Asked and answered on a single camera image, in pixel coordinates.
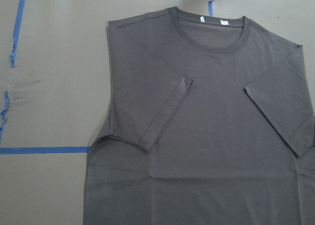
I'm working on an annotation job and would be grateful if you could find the dark brown t-shirt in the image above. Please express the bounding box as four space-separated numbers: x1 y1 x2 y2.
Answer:
83 7 315 225

